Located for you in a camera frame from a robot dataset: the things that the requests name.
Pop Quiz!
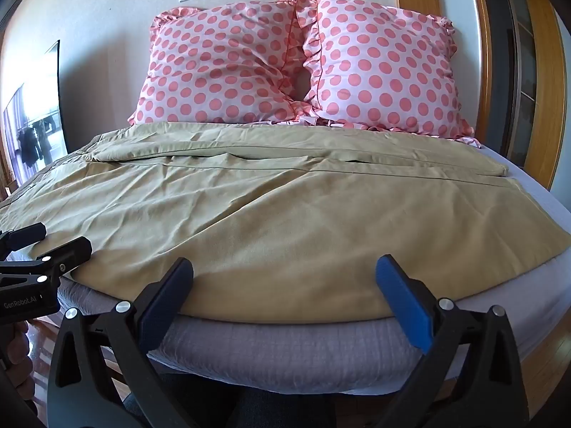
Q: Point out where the person's left hand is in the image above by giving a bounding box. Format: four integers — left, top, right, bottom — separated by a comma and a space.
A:
6, 319, 32, 366

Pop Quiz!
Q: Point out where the grey bed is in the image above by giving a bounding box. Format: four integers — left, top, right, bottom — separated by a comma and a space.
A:
0, 140, 571, 395

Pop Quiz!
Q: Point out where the wooden framed glass cabinet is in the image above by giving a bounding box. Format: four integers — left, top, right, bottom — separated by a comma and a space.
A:
503, 0, 568, 190

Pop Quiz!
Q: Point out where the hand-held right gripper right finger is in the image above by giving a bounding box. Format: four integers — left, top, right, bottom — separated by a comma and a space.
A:
375, 254, 525, 428

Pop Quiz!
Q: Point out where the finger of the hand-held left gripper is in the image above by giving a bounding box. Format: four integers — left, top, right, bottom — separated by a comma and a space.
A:
0, 236, 94, 287
0, 222, 48, 253

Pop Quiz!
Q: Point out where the pink polka dot pillow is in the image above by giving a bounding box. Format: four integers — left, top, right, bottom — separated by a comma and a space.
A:
127, 1, 308, 126
292, 0, 485, 149

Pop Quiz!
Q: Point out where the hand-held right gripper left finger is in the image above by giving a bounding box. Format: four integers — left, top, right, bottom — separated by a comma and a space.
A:
47, 256, 194, 428

